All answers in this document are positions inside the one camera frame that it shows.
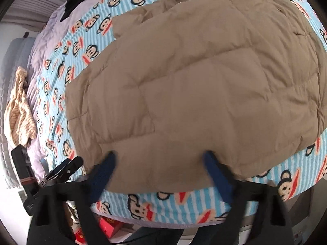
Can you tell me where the black cloth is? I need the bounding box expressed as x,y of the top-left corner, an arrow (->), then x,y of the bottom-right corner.
60,0 -> 88,21

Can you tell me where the monkey printed blue blanket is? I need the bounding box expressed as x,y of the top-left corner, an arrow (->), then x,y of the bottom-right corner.
34,0 -> 327,229

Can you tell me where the beige striped cloth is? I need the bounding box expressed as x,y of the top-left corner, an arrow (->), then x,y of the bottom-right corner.
4,66 -> 38,147

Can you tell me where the red box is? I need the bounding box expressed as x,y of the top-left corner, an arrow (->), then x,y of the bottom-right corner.
98,216 -> 124,239

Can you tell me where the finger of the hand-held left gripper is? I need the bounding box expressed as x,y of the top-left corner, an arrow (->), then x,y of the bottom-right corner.
38,158 -> 71,184
48,156 -> 84,184

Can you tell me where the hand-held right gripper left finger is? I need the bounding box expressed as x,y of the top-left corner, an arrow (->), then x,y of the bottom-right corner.
27,151 -> 118,245

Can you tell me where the tan down jacket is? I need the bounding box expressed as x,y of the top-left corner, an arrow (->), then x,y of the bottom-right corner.
65,0 -> 327,193

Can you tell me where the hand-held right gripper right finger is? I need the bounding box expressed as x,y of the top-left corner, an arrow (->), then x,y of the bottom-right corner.
202,150 -> 294,245

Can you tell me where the grey padded headboard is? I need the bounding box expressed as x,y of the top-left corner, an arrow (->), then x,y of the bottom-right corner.
0,37 -> 35,189

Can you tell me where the grey bed frame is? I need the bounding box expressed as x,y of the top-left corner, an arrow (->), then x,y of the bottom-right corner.
240,184 -> 327,245

